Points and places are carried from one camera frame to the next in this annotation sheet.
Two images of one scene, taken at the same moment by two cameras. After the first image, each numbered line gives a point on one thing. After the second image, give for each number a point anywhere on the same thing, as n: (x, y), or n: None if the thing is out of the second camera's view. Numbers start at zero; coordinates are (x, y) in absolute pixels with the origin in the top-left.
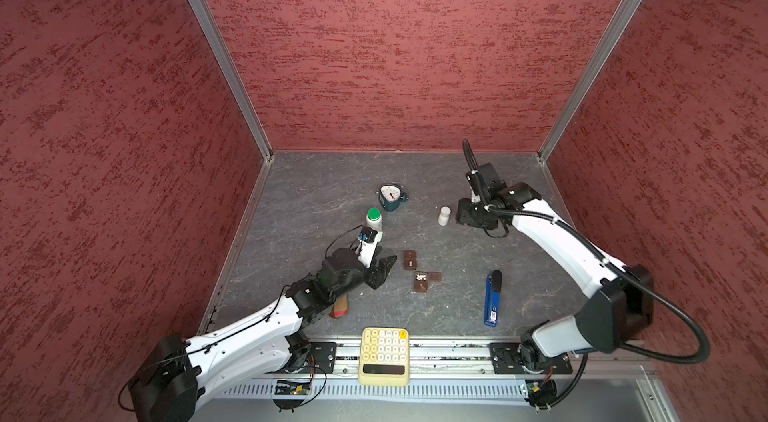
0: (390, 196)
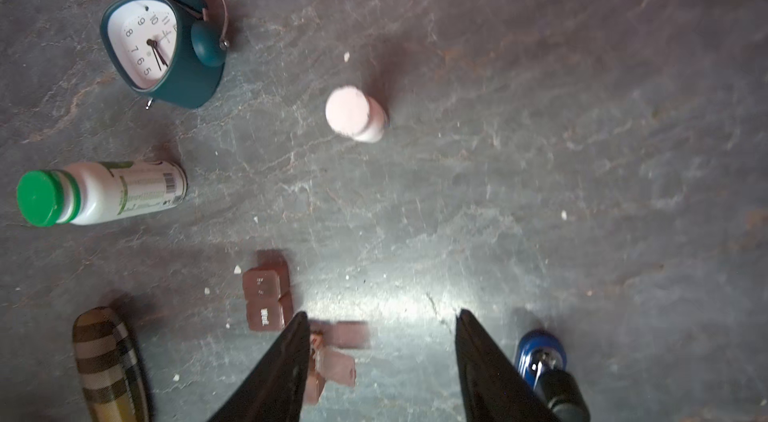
0: (168, 46)
